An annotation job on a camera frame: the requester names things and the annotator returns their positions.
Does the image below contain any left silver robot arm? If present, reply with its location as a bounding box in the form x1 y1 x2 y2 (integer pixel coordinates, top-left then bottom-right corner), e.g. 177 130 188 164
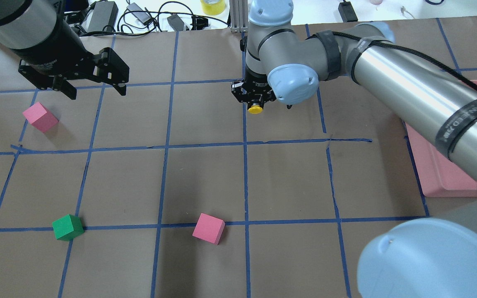
0 0 130 100

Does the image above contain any aluminium profile post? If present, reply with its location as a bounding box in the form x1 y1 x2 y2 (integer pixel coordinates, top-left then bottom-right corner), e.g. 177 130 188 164
229 0 249 33

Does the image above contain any yellow push button switch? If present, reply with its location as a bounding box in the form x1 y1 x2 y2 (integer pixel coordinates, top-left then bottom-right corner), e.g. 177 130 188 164
247 100 264 115

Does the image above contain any green cube near left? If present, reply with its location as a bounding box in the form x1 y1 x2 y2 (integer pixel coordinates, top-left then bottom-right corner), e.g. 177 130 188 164
52 214 84 241

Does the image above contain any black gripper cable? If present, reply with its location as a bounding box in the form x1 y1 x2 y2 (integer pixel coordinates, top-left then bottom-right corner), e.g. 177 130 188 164
305 31 477 98

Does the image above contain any black tangled cable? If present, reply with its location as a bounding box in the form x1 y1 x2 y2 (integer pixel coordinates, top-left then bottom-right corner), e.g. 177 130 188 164
116 1 230 37

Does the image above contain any black adapter right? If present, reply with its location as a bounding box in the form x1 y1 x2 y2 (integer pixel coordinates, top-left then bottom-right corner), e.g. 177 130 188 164
337 0 359 23

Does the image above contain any small black adapter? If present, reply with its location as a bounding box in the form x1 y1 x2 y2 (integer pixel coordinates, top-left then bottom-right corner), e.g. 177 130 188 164
167 14 189 31

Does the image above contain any black power adapter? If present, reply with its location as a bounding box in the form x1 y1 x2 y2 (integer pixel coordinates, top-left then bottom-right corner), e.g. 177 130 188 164
87 0 118 32

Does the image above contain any pink plastic bin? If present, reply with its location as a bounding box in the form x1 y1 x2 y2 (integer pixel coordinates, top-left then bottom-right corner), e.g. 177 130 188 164
405 87 477 197

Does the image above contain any pink cube far left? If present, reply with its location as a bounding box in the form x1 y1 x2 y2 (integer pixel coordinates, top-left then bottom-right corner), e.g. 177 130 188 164
22 102 59 133

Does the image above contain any yellow tape roll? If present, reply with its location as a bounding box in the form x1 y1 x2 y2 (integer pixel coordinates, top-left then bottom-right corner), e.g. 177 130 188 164
200 0 226 16

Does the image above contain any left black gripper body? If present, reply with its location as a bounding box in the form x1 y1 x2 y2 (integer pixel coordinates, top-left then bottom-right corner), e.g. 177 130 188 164
13 18 130 90

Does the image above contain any pink cube centre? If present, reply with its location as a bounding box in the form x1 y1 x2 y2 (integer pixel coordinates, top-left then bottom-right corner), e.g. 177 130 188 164
192 213 226 245

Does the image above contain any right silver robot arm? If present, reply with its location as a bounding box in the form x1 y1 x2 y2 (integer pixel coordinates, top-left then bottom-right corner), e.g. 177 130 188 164
231 0 477 298

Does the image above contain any grey power adapter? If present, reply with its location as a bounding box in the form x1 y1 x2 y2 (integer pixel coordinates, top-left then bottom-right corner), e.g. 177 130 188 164
127 2 153 25

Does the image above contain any pink cube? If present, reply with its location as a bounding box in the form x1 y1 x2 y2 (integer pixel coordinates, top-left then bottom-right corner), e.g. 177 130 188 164
192 213 226 245
22 102 59 133

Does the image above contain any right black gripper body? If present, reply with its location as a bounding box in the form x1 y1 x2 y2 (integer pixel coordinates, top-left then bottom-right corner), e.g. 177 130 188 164
231 68 276 107

